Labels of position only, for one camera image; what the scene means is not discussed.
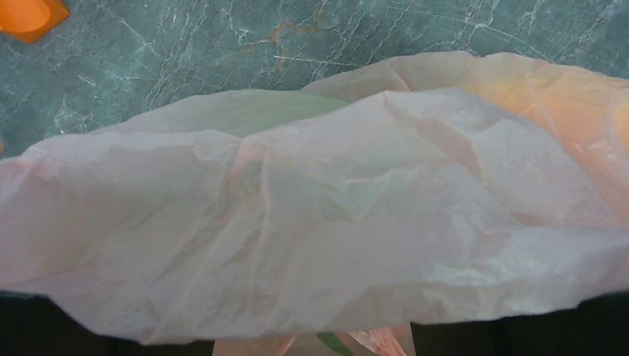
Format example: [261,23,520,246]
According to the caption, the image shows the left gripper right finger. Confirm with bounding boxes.
[411,292,628,355]

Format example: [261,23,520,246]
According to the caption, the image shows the orange curved brick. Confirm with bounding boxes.
[1,0,70,44]

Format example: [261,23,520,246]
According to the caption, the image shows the pink plastic bag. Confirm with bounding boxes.
[1,52,628,344]

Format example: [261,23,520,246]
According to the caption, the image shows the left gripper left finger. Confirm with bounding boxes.
[1,292,214,355]

